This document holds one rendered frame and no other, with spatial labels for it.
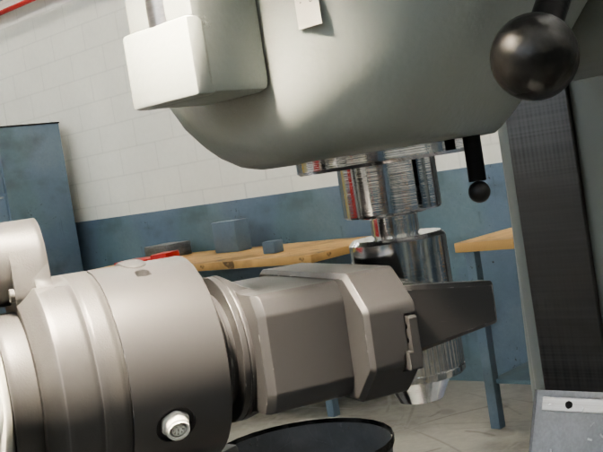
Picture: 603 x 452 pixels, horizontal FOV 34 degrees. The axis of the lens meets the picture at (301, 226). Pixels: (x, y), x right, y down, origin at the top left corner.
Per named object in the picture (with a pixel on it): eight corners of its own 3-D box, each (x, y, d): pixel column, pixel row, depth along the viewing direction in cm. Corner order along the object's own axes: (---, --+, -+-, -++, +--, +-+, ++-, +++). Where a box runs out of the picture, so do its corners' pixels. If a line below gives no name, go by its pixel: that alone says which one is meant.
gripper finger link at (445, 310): (490, 334, 47) (379, 360, 44) (481, 267, 47) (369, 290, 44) (511, 336, 45) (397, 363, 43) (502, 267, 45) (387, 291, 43)
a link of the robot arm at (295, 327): (407, 221, 40) (126, 270, 35) (438, 451, 41) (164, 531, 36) (281, 227, 52) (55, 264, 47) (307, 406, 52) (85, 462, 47)
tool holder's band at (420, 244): (331, 265, 48) (327, 245, 48) (396, 249, 51) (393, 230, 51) (402, 262, 44) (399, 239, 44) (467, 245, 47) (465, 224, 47)
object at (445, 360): (349, 384, 48) (331, 265, 48) (413, 360, 51) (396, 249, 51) (422, 389, 45) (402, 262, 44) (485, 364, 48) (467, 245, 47)
